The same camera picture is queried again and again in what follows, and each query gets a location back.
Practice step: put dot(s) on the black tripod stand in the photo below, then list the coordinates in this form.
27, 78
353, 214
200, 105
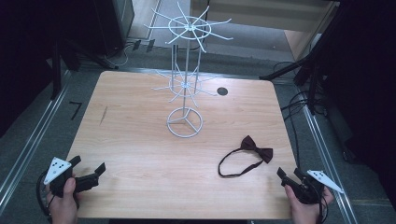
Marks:
308, 71
62, 59

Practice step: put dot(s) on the metal floor rail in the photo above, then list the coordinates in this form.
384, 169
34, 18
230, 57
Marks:
327, 161
31, 146

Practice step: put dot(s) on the beige wooden panel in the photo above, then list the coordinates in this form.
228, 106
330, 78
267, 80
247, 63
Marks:
264, 14

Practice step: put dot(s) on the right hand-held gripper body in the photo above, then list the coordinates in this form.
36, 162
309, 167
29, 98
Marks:
311, 186

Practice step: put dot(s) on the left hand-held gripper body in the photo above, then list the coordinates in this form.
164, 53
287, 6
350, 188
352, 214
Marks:
57, 169

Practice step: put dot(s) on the black table grommet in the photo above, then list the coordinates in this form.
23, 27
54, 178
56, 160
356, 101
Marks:
222, 91

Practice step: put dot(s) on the person's left hand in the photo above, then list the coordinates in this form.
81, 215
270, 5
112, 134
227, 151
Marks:
63, 203

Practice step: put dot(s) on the dark cabinet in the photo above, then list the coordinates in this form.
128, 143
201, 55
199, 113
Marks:
113, 21

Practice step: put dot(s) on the dark maroon bow tie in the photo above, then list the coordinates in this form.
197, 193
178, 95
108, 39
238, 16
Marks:
249, 144

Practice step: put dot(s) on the person's right hand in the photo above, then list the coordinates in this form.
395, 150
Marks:
303, 213

